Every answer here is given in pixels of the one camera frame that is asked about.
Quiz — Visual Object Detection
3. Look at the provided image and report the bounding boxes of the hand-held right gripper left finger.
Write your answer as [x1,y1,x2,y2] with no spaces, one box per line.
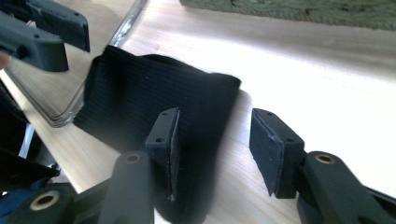
[145,106,181,200]

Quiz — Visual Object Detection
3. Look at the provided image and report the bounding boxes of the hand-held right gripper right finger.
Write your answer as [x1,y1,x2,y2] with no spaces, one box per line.
[248,107,306,200]

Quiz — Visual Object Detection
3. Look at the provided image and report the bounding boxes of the green woven basket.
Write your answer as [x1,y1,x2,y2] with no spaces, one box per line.
[179,0,396,32]

